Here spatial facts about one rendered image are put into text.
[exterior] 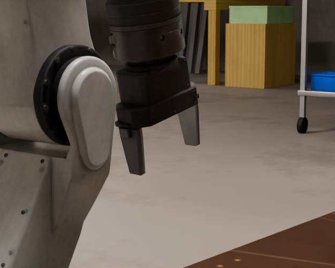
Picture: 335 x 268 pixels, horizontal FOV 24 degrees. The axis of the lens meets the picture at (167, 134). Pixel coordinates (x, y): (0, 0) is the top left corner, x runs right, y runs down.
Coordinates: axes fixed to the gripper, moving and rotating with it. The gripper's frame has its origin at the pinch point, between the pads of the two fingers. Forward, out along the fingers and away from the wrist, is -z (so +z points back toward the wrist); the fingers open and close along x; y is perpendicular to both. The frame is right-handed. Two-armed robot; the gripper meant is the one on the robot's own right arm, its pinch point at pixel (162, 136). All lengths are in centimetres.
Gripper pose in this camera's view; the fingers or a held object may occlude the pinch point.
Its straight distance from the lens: 97.6
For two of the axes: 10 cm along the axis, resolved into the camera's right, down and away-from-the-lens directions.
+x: 6.5, -3.2, 6.9
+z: -1.4, -9.4, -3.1
